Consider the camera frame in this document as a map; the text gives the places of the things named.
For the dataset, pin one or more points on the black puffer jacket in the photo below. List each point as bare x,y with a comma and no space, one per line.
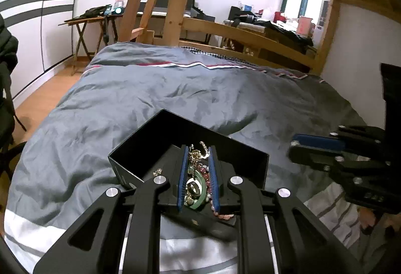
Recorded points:
7,51

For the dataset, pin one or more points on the black bag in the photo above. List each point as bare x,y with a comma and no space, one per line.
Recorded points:
94,11

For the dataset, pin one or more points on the wooden folding table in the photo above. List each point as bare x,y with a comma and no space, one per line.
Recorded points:
84,21

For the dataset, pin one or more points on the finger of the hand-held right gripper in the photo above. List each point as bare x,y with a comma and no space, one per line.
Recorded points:
316,142
313,158

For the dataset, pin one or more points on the black jewelry box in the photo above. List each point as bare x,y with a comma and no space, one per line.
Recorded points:
150,142

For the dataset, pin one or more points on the black keyboard instrument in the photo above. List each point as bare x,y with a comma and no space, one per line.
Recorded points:
203,14

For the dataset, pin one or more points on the cluttered desk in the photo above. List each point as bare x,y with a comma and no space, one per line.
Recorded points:
282,32

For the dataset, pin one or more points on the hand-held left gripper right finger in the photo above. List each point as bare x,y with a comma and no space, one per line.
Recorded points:
214,180

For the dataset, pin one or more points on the round lit speaker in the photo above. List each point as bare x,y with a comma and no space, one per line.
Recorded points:
118,10

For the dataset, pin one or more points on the white striped wardrobe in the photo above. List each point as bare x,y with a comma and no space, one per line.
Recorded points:
47,26

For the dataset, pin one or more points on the small silver earrings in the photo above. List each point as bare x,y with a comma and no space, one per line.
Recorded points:
157,171

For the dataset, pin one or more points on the black chair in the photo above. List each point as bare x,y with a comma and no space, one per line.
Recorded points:
12,154

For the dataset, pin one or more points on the wooden desk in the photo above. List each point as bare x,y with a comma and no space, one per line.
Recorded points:
156,15

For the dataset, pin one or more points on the pink bag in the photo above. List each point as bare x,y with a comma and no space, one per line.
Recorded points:
305,25

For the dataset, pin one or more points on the red box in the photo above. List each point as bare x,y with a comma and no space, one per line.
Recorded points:
279,16

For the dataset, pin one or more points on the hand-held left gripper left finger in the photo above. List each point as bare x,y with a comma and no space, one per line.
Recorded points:
182,180

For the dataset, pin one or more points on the green bangle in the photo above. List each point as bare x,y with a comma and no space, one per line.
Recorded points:
203,191

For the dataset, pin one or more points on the grey duvet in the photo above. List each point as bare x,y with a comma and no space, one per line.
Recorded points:
156,89

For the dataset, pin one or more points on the person's right hand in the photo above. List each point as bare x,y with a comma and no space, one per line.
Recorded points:
369,220

